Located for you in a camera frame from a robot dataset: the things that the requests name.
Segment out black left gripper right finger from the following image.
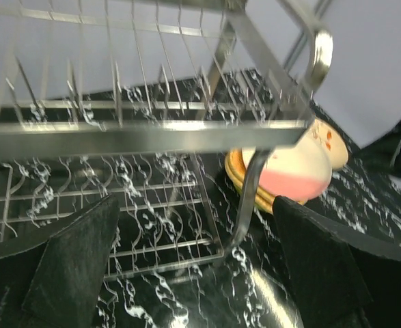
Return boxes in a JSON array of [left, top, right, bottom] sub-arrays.
[[273, 196, 401, 327]]

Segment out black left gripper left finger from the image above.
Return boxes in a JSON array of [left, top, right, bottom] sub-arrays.
[[0, 195, 120, 327]]

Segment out stainless steel dish rack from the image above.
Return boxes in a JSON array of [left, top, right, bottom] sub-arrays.
[[0, 1, 333, 280]]

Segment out cream and pink plate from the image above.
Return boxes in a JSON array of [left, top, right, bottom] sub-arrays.
[[259, 140, 332, 201]]

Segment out black marble pattern mat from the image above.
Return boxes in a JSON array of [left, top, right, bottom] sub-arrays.
[[0, 68, 401, 328]]

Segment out teal scalloped plate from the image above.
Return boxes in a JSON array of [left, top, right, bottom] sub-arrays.
[[310, 118, 349, 171]]

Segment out wooden plate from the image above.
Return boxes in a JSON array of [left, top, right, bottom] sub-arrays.
[[224, 149, 275, 214]]

